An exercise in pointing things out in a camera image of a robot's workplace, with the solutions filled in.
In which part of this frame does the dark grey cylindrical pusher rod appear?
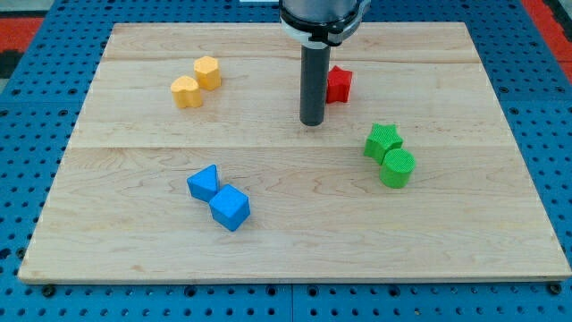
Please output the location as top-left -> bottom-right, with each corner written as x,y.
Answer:
299,46 -> 331,126

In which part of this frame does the red star block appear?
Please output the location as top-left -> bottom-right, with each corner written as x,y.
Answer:
326,65 -> 353,104

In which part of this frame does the green star block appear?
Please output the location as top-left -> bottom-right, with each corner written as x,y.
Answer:
364,123 -> 403,165

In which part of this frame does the blue triangle block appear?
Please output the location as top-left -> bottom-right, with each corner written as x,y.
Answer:
187,165 -> 219,203

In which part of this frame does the yellow hexagon block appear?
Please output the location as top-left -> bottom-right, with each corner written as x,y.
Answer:
193,56 -> 222,90

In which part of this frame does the green cylinder block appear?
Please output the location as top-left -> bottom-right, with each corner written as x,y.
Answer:
379,148 -> 416,189

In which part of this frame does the yellow heart block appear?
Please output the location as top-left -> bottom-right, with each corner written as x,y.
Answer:
170,75 -> 203,108

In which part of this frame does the light wooden board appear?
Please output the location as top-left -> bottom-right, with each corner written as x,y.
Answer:
18,22 -> 571,284

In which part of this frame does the blue cube block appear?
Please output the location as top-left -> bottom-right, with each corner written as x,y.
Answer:
208,184 -> 250,232

